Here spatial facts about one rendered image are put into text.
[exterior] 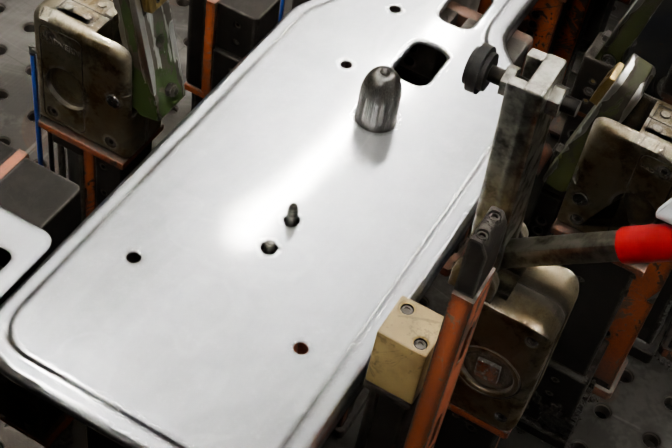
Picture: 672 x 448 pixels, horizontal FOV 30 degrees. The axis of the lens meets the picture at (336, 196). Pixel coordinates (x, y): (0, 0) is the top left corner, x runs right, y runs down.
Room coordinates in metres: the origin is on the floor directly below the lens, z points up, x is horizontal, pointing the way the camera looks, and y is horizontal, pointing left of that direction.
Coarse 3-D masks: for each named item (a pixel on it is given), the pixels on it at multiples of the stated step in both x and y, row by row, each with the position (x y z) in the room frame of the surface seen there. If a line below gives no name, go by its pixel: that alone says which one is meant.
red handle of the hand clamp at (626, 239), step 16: (656, 224) 0.49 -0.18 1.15; (512, 240) 0.52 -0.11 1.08; (528, 240) 0.51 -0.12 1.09; (544, 240) 0.51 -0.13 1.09; (560, 240) 0.51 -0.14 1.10; (576, 240) 0.50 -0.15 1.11; (592, 240) 0.50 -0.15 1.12; (608, 240) 0.49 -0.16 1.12; (624, 240) 0.49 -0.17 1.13; (640, 240) 0.48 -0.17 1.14; (656, 240) 0.48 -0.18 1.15; (512, 256) 0.51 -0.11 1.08; (528, 256) 0.50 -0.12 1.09; (544, 256) 0.50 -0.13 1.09; (560, 256) 0.50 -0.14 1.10; (576, 256) 0.49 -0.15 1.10; (592, 256) 0.49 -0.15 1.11; (608, 256) 0.49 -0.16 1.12; (624, 256) 0.48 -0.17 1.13; (640, 256) 0.48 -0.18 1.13; (656, 256) 0.48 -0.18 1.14
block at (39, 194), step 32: (0, 160) 0.59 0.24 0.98; (0, 192) 0.57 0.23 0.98; (32, 192) 0.57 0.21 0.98; (64, 192) 0.58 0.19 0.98; (64, 224) 0.56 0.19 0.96; (0, 256) 0.54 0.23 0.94; (0, 384) 0.54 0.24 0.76; (0, 416) 0.54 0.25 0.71; (32, 416) 0.53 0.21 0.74; (64, 416) 0.55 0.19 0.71
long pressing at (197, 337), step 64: (320, 0) 0.82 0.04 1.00; (384, 0) 0.83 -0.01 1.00; (448, 0) 0.84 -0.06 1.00; (512, 0) 0.85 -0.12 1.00; (256, 64) 0.72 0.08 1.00; (320, 64) 0.74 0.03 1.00; (384, 64) 0.75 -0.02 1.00; (448, 64) 0.76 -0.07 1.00; (192, 128) 0.64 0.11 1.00; (256, 128) 0.65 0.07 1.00; (320, 128) 0.67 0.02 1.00; (448, 128) 0.69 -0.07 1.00; (128, 192) 0.57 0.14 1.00; (192, 192) 0.58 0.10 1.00; (256, 192) 0.59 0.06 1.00; (320, 192) 0.60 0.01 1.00; (384, 192) 0.61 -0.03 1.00; (448, 192) 0.62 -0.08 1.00; (64, 256) 0.51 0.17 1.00; (192, 256) 0.52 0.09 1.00; (256, 256) 0.53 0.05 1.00; (320, 256) 0.54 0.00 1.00; (384, 256) 0.55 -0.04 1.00; (448, 256) 0.57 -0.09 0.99; (0, 320) 0.45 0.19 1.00; (64, 320) 0.45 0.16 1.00; (128, 320) 0.46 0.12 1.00; (192, 320) 0.47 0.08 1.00; (256, 320) 0.48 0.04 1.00; (320, 320) 0.49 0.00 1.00; (64, 384) 0.41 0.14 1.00; (128, 384) 0.42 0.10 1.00; (192, 384) 0.42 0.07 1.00; (256, 384) 0.43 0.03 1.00; (320, 384) 0.44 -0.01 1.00
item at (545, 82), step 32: (480, 64) 0.52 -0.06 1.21; (512, 64) 0.54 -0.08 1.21; (544, 64) 0.53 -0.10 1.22; (512, 96) 0.51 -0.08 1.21; (544, 96) 0.50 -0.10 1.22; (512, 128) 0.51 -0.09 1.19; (544, 128) 0.52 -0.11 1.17; (512, 160) 0.50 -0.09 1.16; (512, 192) 0.50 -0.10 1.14; (512, 224) 0.51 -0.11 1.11
